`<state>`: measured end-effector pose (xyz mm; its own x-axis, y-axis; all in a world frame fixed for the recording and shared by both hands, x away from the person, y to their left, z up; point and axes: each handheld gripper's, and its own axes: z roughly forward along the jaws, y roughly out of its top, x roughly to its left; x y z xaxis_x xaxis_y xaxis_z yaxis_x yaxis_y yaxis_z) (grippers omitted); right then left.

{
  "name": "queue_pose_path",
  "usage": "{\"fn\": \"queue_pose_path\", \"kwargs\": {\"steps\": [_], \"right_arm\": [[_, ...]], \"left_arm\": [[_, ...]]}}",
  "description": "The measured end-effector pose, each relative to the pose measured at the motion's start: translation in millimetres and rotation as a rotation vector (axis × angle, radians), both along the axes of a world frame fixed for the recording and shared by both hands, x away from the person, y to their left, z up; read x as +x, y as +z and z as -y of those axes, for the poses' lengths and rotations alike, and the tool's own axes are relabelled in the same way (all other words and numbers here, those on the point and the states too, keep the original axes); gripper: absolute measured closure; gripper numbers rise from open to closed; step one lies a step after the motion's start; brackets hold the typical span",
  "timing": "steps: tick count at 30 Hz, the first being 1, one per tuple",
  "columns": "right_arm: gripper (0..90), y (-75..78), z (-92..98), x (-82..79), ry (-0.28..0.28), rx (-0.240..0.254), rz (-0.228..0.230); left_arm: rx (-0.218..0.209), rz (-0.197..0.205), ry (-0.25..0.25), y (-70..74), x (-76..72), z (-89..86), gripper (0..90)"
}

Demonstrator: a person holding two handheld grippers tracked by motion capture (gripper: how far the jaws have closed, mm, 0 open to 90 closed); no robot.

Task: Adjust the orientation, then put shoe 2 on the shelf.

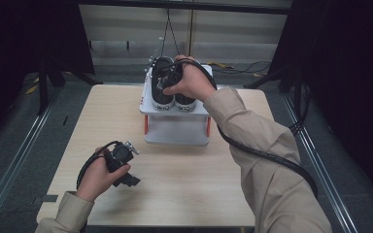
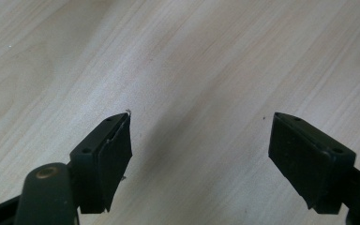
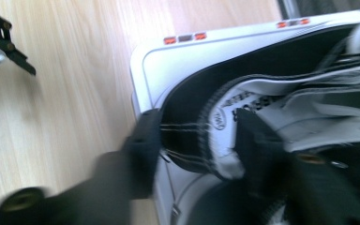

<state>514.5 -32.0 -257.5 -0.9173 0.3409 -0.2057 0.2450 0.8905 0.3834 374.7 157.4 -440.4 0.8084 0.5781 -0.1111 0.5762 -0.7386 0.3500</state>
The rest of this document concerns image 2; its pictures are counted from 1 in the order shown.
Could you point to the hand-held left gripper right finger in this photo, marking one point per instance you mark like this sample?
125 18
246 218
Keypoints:
309 162

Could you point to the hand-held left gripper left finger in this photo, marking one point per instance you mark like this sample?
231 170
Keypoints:
106 162

